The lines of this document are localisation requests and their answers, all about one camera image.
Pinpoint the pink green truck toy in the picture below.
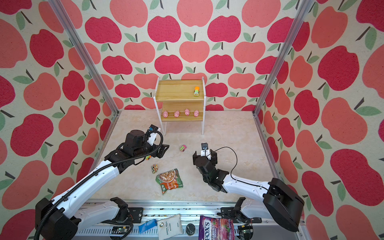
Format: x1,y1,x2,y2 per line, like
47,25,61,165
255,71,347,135
180,145,187,152

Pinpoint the wooden two-tier shelf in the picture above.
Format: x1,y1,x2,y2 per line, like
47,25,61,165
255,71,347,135
153,77,207,135

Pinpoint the green orange mixer truck toy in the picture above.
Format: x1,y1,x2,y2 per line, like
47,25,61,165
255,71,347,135
193,87,200,97

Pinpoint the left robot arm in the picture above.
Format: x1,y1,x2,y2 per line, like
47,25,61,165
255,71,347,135
34,125,169,240

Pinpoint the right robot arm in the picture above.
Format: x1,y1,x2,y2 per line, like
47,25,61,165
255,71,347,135
193,143,305,232

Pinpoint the green snack bag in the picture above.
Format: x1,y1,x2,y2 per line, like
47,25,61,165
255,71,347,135
156,169,184,195

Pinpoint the purple Fox's candy bag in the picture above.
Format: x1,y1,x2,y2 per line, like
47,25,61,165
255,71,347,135
199,216,235,240

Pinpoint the round metal can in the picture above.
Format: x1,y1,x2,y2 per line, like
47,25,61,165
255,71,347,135
186,224,196,236

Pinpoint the white paper packet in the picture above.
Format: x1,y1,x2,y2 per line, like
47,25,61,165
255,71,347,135
157,214,183,240

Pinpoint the blue card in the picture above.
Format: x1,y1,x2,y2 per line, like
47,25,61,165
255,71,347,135
139,219,157,234

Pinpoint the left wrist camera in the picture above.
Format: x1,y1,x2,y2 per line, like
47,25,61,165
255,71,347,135
145,125,161,146

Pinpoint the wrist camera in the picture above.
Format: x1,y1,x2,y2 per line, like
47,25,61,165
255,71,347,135
201,143,212,160
145,125,161,146

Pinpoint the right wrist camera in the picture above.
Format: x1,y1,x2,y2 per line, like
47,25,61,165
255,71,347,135
201,143,212,160

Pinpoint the front aluminium rail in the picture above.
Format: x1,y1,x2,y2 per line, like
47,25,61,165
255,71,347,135
49,199,271,240

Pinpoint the left aluminium frame post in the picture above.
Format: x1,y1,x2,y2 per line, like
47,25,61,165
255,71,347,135
48,0,120,118

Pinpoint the aluminium frame post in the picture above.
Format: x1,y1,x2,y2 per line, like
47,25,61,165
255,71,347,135
48,0,120,118
253,0,315,119

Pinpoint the right aluminium frame post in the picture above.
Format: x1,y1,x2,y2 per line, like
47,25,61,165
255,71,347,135
253,0,315,119

